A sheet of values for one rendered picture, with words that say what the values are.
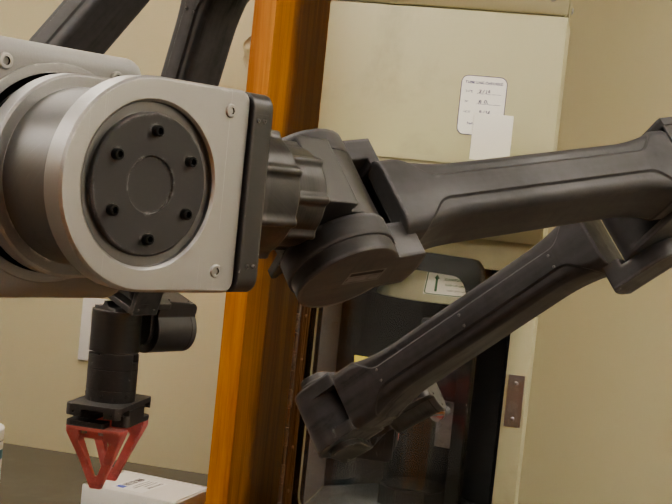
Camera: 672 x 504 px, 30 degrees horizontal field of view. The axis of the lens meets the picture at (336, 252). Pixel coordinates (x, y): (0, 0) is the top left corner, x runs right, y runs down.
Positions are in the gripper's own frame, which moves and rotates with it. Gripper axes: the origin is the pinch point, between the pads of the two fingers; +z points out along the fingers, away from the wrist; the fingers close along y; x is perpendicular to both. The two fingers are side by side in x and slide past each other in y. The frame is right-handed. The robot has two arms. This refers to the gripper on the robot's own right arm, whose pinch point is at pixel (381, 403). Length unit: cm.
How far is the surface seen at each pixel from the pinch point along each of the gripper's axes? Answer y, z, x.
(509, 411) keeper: -1.3, 16.0, -14.9
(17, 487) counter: -26, 30, 60
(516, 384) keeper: 2.4, 15.9, -15.4
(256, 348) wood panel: 2.7, 14.7, 20.2
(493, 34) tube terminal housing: 48, 16, -7
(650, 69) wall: 50, 59, -29
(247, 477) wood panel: -15.7, 16.9, 20.1
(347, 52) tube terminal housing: 44.2, 16.2, 12.1
